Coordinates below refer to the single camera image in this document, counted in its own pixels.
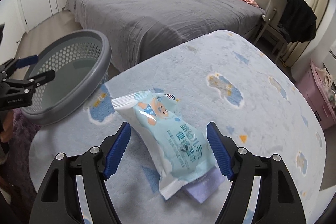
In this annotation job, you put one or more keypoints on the grey perforated plastic basket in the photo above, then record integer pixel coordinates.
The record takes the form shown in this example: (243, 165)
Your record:
(65, 77)

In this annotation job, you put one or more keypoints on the beige chair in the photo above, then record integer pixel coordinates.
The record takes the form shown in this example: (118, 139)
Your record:
(275, 3)

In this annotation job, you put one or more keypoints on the person's left forearm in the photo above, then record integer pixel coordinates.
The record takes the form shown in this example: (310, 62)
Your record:
(5, 134)

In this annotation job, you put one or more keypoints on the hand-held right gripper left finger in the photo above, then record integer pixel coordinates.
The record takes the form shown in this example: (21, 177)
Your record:
(118, 148)

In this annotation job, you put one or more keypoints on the pink plastic storage box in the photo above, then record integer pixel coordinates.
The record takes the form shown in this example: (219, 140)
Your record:
(312, 98)

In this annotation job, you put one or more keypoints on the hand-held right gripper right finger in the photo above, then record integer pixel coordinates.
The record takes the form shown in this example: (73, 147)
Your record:
(218, 148)

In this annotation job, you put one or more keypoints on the light blue wet wipes packet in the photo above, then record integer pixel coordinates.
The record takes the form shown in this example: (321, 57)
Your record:
(168, 140)

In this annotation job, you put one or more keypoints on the grey bed with beige headboard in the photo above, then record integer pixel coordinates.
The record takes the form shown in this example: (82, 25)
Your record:
(157, 8)

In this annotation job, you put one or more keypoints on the lavender flat packet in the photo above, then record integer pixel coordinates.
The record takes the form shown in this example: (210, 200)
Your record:
(202, 186)

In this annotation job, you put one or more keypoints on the black jacket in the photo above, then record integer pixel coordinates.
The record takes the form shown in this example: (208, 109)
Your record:
(299, 16)

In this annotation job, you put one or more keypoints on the pale clothes pile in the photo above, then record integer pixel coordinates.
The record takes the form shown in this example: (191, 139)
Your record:
(326, 85)

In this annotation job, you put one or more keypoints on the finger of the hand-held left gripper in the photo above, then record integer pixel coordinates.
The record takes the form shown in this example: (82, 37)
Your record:
(39, 79)
(25, 61)

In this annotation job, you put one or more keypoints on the person's purple fuzzy clothing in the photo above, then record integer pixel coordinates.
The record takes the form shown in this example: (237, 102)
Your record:
(19, 121)

